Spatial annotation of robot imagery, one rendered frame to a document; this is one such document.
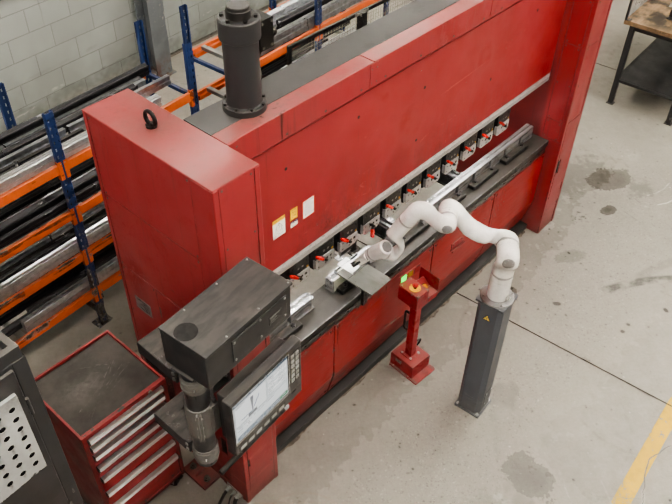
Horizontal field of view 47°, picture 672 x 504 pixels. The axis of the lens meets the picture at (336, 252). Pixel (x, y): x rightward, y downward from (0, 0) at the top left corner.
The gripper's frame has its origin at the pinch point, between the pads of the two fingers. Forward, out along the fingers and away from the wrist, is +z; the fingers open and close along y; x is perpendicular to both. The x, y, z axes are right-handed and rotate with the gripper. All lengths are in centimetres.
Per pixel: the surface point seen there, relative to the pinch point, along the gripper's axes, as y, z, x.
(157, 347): 147, -58, -29
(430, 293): -39, 9, 45
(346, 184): 7, -41, -40
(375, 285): 2.3, -5.4, 16.8
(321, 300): 23.1, 18.9, 7.4
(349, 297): 10.2, 12.1, 15.3
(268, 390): 120, -63, 13
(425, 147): -65, -32, -32
